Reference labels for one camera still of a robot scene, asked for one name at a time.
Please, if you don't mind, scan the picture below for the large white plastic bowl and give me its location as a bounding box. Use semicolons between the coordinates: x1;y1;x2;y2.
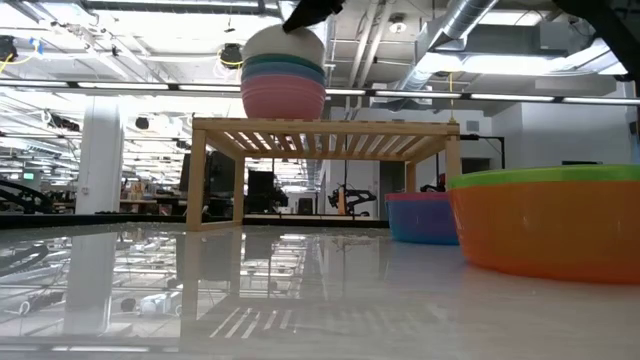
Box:
242;24;327;66

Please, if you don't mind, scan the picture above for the large green plastic bowl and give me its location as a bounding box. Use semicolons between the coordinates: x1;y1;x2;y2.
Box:
243;53;326;76

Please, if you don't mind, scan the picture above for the large blue plastic bowl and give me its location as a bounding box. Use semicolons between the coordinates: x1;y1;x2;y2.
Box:
241;60;326;86

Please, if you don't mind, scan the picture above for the large pink plastic bowl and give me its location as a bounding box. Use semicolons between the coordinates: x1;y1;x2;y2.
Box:
240;74;327;121

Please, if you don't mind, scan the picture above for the red plastic bowl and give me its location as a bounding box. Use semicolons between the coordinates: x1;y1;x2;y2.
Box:
384;192;451;204

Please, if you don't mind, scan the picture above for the small blue plastic bowl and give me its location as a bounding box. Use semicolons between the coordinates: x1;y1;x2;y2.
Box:
384;198;460;246

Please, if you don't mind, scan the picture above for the small green plastic bowl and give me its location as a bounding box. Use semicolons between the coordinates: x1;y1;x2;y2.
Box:
447;164;640;191

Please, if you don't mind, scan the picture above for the small orange plastic bowl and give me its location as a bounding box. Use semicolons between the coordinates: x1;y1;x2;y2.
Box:
447;178;640;285

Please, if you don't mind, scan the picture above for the wooden slatted shelf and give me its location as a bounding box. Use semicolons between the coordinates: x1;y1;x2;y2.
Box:
185;117;464;233

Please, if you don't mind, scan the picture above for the black computer monitor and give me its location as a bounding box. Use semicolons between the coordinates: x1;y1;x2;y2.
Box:
178;149;236;217
247;169;289;215

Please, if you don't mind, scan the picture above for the long ceiling light strip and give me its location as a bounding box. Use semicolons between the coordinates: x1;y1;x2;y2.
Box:
0;79;640;106

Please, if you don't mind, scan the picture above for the white square pillar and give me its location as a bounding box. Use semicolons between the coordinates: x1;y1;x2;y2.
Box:
74;97;125;216

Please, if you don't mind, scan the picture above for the black ceiling dome camera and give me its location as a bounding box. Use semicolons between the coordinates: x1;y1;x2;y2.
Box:
219;43;244;69

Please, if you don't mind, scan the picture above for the silver ventilation duct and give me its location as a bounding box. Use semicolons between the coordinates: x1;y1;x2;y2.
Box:
397;0;501;92

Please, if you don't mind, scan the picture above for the black table frame rail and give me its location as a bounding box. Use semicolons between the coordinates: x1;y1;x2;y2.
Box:
0;213;391;230

